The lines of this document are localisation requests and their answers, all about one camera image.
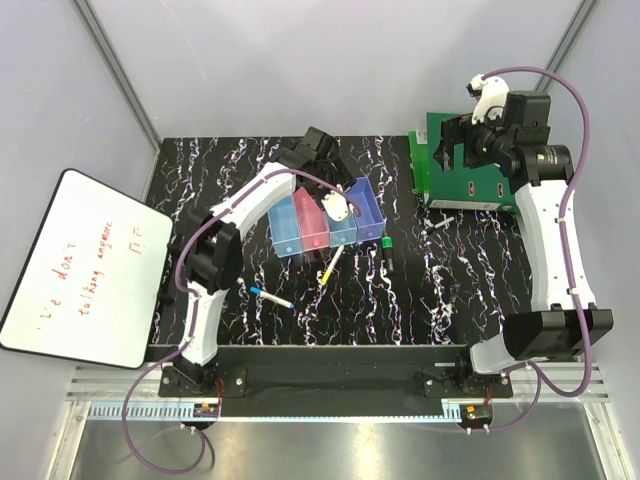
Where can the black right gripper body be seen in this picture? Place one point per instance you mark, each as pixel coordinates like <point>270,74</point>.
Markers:
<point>482,142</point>

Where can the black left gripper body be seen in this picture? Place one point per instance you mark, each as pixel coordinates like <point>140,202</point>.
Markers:
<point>333,171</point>

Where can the pink bin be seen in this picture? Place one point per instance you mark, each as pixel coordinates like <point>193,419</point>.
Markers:
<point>312,223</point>

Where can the light blue bin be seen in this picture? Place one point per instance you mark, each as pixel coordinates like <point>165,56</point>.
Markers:
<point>284,228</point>
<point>342,232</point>

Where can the purple bin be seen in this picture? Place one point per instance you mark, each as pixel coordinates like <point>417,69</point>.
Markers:
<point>370,223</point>

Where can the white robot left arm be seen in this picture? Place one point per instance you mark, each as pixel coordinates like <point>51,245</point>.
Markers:
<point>212,259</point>

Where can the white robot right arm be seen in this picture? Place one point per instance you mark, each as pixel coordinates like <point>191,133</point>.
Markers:
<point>564,317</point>

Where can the small black silver pen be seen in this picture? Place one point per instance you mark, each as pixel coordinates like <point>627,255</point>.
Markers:
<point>438,226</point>

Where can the yellow cap white marker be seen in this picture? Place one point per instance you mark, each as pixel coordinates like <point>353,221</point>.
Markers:
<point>329,270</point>

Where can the green cap grey marker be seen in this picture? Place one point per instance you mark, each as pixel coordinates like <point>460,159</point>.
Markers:
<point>388,254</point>

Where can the blue cap white marker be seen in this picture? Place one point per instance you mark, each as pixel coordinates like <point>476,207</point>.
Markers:
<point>272,298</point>

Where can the white whiteboard red writing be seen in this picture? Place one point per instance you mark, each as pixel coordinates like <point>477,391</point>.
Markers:
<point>88,289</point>

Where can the green ring binder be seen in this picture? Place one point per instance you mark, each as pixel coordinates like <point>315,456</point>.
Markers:
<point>483,189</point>

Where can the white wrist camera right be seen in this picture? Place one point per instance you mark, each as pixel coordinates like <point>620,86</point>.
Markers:
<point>490,94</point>

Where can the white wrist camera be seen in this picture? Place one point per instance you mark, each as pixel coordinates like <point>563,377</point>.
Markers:
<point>336,206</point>
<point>490,94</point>

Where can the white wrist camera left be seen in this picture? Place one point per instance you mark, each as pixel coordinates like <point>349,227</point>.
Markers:
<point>336,206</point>

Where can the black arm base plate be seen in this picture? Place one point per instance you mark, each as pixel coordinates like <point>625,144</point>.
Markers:
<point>336,382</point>

